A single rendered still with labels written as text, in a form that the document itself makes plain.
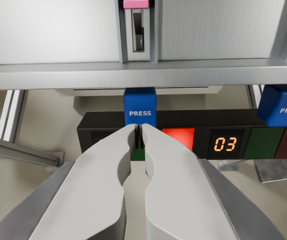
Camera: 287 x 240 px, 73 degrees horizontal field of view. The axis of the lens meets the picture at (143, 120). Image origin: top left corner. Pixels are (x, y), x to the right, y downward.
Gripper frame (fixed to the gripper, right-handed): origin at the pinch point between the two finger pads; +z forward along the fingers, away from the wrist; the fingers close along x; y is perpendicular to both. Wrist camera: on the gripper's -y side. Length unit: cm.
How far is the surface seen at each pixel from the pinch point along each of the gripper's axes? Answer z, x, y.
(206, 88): 66, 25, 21
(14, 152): 33, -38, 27
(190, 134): 4.2, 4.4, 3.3
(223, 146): 4.2, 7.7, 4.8
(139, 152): 4.2, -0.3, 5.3
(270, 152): 4.2, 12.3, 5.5
